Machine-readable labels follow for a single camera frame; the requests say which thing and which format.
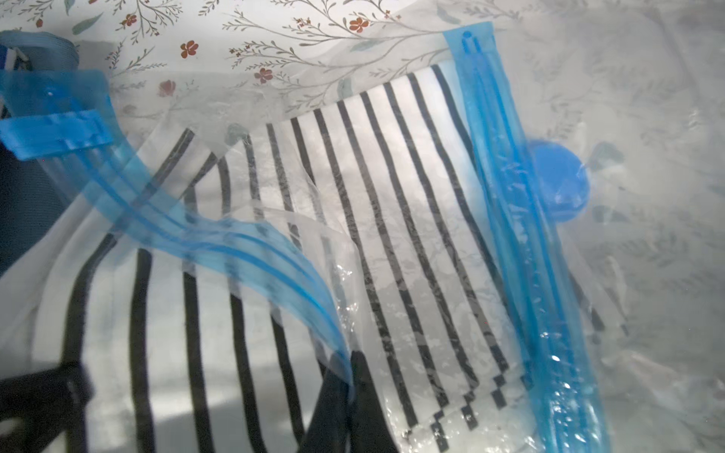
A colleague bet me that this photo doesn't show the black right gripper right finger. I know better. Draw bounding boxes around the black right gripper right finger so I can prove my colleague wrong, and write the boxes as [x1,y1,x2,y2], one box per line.
[349,351,398,453]

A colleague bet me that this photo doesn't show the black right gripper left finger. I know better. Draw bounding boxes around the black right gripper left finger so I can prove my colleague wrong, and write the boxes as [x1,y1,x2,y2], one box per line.
[298,371,349,453]

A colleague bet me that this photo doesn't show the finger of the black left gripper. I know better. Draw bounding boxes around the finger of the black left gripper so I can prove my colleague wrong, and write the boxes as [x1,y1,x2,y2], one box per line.
[1,362,94,452]

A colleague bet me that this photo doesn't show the black white striped garment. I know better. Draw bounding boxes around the black white striped garment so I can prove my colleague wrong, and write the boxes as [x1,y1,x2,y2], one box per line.
[0,63,630,453]

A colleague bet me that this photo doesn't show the vacuum bag with black striped garment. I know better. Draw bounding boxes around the vacuum bag with black striped garment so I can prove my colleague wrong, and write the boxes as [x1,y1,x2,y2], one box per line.
[1,9,724,452]

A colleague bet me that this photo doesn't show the blue garment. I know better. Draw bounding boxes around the blue garment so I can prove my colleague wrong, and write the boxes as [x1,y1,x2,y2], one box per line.
[1,30,79,71]

